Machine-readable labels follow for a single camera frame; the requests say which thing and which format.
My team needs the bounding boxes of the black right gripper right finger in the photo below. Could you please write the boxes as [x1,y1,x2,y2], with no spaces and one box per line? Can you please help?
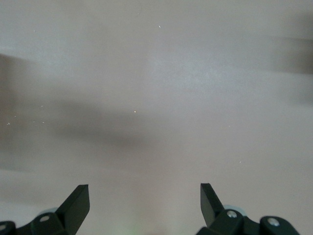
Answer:
[198,183,245,235]

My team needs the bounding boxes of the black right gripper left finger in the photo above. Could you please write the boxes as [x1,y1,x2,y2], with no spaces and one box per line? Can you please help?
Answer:
[17,185,90,235]

